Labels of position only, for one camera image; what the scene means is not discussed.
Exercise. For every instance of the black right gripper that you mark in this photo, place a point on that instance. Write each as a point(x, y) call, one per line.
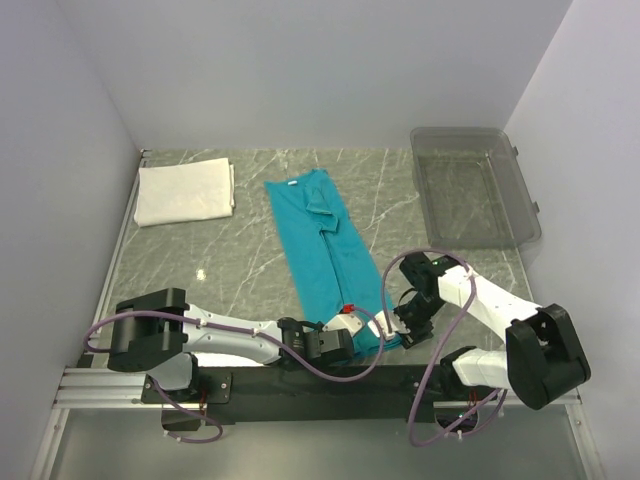
point(417, 329)

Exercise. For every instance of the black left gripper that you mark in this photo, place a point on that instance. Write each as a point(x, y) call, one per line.
point(342, 345)

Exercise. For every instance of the teal t shirt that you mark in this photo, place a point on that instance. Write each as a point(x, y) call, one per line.
point(329, 262)

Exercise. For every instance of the clear plastic bin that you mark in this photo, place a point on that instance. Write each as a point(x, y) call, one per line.
point(471, 188)

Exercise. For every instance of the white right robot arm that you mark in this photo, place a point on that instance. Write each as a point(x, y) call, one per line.
point(541, 358)

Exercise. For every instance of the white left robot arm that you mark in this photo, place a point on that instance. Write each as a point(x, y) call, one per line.
point(163, 332)

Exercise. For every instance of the black base crossbar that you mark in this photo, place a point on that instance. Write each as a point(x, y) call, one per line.
point(264, 394)

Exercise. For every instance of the folded white t shirt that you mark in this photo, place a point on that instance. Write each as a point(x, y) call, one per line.
point(185, 193)

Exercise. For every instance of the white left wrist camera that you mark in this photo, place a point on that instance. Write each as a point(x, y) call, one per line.
point(348, 319)

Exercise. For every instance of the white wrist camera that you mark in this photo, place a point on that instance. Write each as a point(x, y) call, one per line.
point(387, 324)
point(348, 319)

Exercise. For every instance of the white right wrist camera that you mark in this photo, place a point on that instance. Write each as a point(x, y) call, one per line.
point(387, 324)

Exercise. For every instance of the aluminium frame rail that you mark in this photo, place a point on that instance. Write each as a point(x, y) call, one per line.
point(92, 388)

